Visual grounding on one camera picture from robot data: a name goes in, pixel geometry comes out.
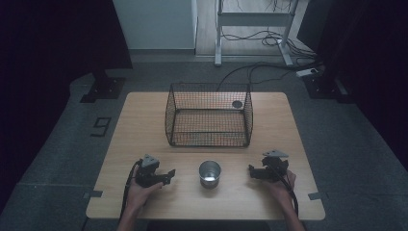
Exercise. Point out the dark curtain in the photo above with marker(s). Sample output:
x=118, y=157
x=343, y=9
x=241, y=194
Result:
x=48, y=48
x=369, y=48

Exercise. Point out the metal cup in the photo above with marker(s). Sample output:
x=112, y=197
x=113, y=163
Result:
x=210, y=174

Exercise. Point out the black round table grommet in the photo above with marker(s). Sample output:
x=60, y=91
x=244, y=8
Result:
x=237, y=104

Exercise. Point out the white desk frame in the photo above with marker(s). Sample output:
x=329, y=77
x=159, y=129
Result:
x=253, y=19

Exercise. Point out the black stand base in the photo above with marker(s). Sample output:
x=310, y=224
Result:
x=324, y=86
x=104, y=88

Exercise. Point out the person's right hand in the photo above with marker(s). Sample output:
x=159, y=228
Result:
x=282, y=189

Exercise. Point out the person's left hand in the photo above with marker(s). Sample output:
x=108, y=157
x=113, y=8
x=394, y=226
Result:
x=138, y=195

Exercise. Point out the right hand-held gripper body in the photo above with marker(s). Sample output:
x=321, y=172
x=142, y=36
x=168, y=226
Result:
x=275, y=166

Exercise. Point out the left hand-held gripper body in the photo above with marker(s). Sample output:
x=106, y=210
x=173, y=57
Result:
x=147, y=174

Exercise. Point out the white power strip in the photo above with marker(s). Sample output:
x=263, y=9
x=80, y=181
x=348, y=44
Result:
x=307, y=72

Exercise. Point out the white cabinet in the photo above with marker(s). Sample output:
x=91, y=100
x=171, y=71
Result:
x=155, y=24

